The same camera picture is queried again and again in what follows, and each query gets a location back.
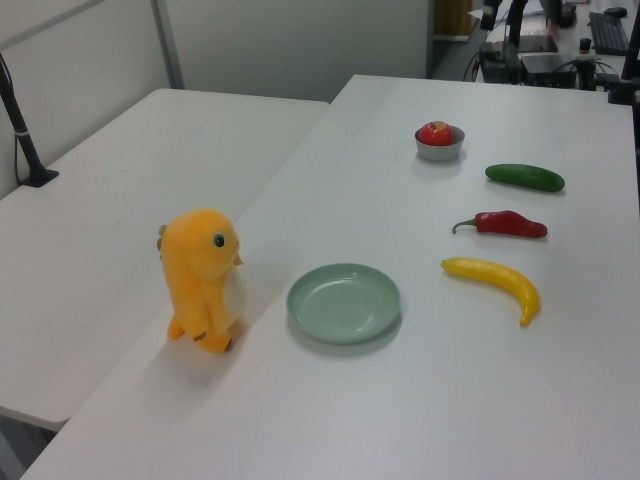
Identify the red apple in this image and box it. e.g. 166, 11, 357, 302
418, 120, 455, 148

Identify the grey bowl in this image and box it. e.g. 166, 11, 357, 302
414, 124, 466, 163

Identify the pale green plate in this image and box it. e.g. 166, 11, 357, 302
285, 263, 403, 346

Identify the orange plush toy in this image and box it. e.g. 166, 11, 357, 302
158, 207, 249, 356

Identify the yellow banana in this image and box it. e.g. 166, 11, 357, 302
440, 256, 542, 328

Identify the red chili pepper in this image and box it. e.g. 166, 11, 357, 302
451, 209, 549, 240

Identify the green cucumber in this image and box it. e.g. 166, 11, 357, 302
484, 163, 567, 194

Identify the black equipment box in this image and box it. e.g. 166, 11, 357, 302
478, 41, 523, 85

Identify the brown cardboard box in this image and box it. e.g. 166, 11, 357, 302
432, 0, 474, 41

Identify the black pole with clamp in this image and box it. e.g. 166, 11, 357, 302
0, 51, 61, 189

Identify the black keyboard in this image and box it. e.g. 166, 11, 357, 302
587, 10, 630, 57

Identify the black camera stand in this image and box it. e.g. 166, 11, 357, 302
606, 27, 640, 106

